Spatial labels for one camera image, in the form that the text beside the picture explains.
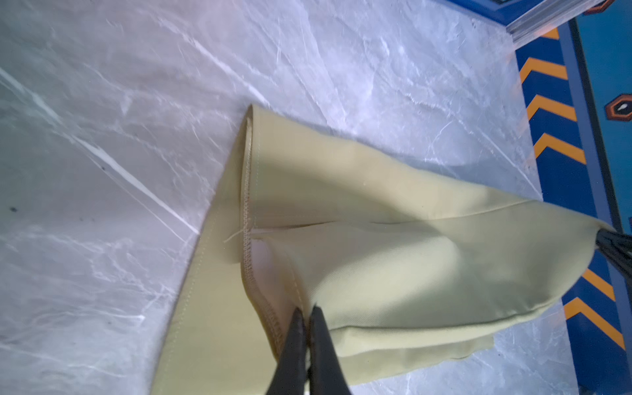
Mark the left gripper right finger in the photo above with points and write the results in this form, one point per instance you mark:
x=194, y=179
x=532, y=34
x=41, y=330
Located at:
x=325, y=373

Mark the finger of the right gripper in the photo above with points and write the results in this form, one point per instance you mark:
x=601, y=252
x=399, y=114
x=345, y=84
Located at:
x=616, y=247

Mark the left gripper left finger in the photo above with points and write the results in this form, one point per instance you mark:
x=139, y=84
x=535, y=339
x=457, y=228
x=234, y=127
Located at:
x=291, y=373

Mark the olive green skirt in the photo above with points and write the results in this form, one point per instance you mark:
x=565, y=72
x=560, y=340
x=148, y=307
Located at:
x=410, y=267

